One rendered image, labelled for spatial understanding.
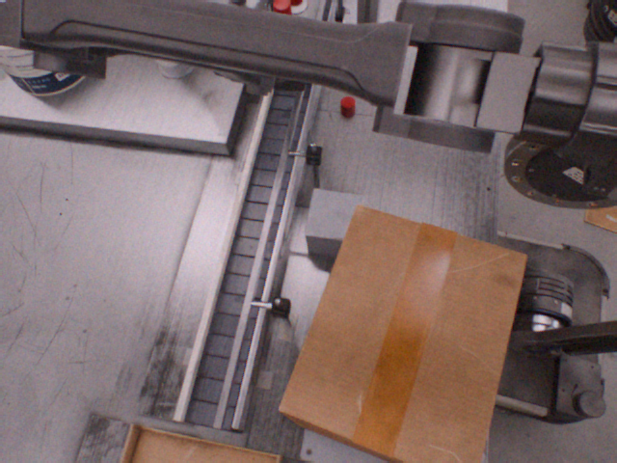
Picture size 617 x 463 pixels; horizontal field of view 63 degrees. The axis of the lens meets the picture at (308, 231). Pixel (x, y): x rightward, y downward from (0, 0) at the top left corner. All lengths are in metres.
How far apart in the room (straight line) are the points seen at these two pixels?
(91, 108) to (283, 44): 0.90
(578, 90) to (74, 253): 0.98
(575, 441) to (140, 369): 1.37
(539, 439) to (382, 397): 1.25
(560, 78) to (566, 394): 1.28
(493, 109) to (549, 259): 1.37
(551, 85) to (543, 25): 2.29
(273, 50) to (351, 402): 0.42
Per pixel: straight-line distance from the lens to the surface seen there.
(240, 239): 0.98
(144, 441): 0.99
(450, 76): 0.41
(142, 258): 1.08
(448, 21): 0.41
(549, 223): 2.09
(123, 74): 1.30
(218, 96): 1.18
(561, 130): 0.41
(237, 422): 0.90
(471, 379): 0.67
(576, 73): 0.40
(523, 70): 0.40
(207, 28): 0.43
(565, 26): 2.71
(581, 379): 1.63
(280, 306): 0.82
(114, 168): 1.21
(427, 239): 0.71
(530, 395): 1.62
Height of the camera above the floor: 1.76
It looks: 65 degrees down
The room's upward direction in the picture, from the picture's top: 10 degrees counter-clockwise
